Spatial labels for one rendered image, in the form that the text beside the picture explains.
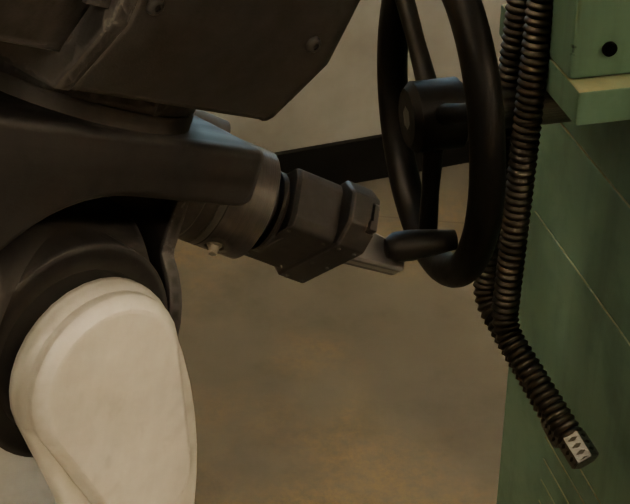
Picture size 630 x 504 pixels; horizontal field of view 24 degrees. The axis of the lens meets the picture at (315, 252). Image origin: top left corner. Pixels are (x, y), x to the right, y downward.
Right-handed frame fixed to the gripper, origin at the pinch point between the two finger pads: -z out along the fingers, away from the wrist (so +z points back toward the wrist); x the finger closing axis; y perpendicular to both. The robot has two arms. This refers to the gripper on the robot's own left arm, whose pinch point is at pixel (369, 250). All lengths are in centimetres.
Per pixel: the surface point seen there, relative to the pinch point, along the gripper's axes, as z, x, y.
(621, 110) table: -11.2, 16.2, 11.1
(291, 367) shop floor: -47, -98, 26
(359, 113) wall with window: -61, -114, 84
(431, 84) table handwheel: -1.1, 4.5, 14.0
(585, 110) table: -8.4, 15.3, 10.3
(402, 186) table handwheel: -7.5, -8.5, 11.6
